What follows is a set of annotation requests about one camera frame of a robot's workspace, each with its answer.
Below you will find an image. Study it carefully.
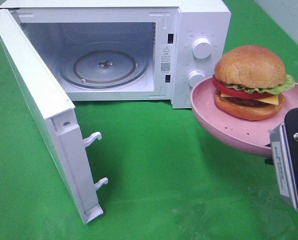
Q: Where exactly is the burger with lettuce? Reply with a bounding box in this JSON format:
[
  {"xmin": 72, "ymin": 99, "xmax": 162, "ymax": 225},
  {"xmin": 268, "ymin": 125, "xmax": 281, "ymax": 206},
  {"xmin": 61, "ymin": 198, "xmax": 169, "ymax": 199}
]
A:
[{"xmin": 212, "ymin": 45, "xmax": 296, "ymax": 121}]

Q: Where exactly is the pink speckled plate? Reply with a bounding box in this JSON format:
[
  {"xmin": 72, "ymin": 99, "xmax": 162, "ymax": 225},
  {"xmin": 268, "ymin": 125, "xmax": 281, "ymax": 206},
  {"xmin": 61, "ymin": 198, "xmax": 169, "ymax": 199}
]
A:
[{"xmin": 190, "ymin": 78, "xmax": 298, "ymax": 159}]

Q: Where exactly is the white microwave knob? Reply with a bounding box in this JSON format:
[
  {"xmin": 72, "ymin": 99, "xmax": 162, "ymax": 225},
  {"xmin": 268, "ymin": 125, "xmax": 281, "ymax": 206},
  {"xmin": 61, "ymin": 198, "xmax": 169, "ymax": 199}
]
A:
[
  {"xmin": 188, "ymin": 70, "xmax": 206, "ymax": 88},
  {"xmin": 191, "ymin": 37, "xmax": 212, "ymax": 59}
]

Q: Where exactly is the white microwave door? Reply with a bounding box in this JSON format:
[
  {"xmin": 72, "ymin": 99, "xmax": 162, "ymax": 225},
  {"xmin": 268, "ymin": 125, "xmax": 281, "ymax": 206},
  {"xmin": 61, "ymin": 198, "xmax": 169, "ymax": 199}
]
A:
[{"xmin": 0, "ymin": 9, "xmax": 108, "ymax": 224}]

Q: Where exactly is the clear tape patch right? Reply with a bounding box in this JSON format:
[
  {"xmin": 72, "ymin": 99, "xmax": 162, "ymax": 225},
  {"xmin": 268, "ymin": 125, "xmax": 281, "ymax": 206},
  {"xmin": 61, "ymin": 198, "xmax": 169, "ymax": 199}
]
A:
[{"xmin": 248, "ymin": 184, "xmax": 296, "ymax": 240}]

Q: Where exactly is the clear tape patch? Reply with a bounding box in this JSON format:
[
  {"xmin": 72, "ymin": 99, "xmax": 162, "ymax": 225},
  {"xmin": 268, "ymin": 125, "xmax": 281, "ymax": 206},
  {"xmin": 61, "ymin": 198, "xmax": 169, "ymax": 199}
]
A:
[
  {"xmin": 248, "ymin": 184, "xmax": 296, "ymax": 240},
  {"xmin": 172, "ymin": 202, "xmax": 214, "ymax": 240}
]

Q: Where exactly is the clear tape patch front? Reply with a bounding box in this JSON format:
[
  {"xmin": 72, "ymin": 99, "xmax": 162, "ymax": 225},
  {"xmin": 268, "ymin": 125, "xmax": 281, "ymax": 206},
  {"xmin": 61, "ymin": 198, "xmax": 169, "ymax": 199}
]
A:
[{"xmin": 172, "ymin": 202, "xmax": 214, "ymax": 240}]

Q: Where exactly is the white microwave oven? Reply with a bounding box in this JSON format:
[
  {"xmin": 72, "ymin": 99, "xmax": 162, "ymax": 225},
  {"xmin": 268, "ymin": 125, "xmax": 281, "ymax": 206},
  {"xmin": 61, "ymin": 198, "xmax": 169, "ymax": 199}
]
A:
[{"xmin": 0, "ymin": 0, "xmax": 231, "ymax": 109}]

